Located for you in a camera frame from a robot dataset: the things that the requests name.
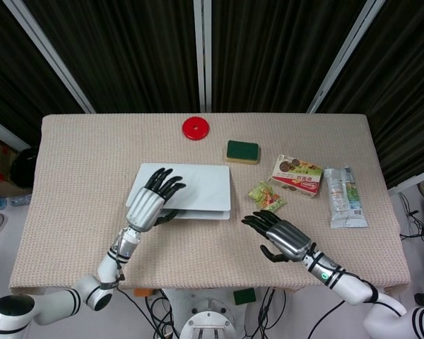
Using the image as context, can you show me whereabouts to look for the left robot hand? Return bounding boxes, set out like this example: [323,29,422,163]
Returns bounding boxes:
[125,167,187,233]

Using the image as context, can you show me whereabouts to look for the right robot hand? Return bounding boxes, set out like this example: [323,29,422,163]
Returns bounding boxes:
[241,210,312,264]

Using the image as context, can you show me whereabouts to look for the green yellow sponge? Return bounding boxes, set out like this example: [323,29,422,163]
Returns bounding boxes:
[225,140,261,165]

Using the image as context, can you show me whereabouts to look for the white frame post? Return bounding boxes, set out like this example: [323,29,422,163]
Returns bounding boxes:
[2,0,96,114]
[306,0,385,114]
[192,0,213,114]

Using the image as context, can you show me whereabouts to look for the black pleated curtain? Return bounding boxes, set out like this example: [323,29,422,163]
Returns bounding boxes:
[0,0,424,188]

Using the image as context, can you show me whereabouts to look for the robot base torso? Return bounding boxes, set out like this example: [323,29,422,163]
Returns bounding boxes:
[179,289,242,339]

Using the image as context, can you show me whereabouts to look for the black round bag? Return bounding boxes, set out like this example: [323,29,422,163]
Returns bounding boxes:
[9,146,40,189]

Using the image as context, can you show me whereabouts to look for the clear plastic snack package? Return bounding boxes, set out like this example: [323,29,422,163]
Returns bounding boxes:
[324,165,369,229]

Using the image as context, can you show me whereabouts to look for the black floor cables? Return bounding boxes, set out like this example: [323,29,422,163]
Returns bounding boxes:
[116,287,184,339]

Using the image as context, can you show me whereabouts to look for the green box under table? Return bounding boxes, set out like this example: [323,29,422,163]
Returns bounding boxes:
[232,287,257,307]

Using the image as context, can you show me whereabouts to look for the biscuit box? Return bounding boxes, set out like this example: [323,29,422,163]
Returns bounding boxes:
[270,154,325,198]

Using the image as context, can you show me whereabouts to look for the silver laptop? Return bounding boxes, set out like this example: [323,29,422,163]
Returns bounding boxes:
[124,162,232,221]

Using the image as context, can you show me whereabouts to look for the red round disc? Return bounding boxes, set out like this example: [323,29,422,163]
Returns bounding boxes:
[182,116,213,141]

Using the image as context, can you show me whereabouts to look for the beige woven tablecloth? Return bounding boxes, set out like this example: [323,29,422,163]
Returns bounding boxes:
[8,112,411,295]

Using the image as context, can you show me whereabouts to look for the green candy bag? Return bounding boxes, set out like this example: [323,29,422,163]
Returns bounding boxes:
[247,180,288,214]

